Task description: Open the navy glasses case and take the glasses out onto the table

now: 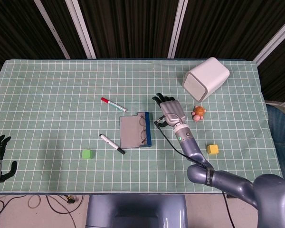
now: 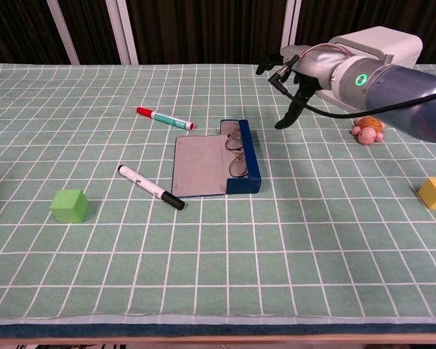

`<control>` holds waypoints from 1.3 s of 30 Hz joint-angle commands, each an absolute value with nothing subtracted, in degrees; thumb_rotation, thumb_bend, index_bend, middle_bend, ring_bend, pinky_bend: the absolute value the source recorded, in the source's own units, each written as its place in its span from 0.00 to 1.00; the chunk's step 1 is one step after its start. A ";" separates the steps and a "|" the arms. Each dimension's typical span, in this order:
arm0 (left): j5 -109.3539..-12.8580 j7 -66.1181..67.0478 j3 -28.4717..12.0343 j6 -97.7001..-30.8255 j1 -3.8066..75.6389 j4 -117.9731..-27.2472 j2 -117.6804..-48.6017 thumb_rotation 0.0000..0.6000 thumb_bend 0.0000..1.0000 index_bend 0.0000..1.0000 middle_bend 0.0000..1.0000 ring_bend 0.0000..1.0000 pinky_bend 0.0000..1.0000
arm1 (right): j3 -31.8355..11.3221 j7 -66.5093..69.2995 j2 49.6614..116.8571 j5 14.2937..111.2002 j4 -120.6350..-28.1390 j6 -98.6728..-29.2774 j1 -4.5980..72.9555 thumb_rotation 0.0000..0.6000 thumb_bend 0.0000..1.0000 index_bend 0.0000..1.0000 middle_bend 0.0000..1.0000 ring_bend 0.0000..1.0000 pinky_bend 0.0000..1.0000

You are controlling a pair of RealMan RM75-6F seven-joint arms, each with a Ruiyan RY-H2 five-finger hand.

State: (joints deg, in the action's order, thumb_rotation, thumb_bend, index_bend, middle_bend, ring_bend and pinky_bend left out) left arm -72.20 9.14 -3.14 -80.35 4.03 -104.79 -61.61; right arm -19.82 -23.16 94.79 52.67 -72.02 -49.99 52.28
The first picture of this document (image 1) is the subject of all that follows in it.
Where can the white rounded box appliance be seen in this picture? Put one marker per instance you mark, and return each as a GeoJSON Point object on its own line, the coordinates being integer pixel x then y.
{"type": "Point", "coordinates": [207, 76]}

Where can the black capped whiteboard marker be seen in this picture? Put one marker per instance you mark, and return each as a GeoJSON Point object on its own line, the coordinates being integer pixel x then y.
{"type": "Point", "coordinates": [110, 143]}

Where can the green checked tablecloth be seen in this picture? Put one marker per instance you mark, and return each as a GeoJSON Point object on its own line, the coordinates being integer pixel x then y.
{"type": "Point", "coordinates": [61, 95]}

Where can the person in blue jeans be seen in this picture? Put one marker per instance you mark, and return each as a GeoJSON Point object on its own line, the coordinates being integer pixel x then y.
{"type": "Point", "coordinates": [282, 133]}

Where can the green cube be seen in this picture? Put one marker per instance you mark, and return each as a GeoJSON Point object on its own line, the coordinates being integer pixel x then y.
{"type": "Point", "coordinates": [88, 154]}

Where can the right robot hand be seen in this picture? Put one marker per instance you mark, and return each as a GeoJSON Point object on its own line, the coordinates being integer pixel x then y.
{"type": "Point", "coordinates": [172, 110]}

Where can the wire-rim eyeglasses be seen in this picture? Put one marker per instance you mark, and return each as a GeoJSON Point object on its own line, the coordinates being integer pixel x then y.
{"type": "Point", "coordinates": [142, 136]}

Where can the blue glasses case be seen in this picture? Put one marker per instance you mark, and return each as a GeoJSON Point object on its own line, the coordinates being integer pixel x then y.
{"type": "Point", "coordinates": [130, 133]}

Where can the power plug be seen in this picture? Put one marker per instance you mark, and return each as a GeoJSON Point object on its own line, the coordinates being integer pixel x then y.
{"type": "Point", "coordinates": [71, 199]}

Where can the pink turtle toy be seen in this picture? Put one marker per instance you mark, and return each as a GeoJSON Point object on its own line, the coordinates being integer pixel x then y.
{"type": "Point", "coordinates": [199, 112]}

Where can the blue grey robot torso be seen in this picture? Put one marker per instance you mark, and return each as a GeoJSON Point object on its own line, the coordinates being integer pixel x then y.
{"type": "Point", "coordinates": [135, 211]}

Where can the white partition post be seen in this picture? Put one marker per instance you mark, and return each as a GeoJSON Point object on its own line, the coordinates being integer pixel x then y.
{"type": "Point", "coordinates": [82, 29]}
{"type": "Point", "coordinates": [177, 28]}
{"type": "Point", "coordinates": [52, 29]}
{"type": "Point", "coordinates": [273, 41]}

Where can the yellow cube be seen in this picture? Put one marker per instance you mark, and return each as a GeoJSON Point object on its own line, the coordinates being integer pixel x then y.
{"type": "Point", "coordinates": [212, 149]}

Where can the red capped whiteboard marker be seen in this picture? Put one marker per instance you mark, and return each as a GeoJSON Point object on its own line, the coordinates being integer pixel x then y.
{"type": "Point", "coordinates": [114, 104]}

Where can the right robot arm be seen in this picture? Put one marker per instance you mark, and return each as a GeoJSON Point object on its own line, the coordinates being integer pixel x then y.
{"type": "Point", "coordinates": [190, 147]}

